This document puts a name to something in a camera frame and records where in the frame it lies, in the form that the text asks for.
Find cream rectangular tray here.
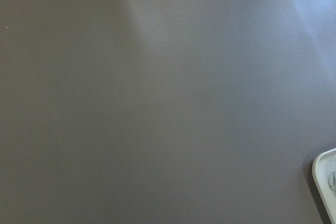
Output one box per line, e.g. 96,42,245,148
312,148,336,224

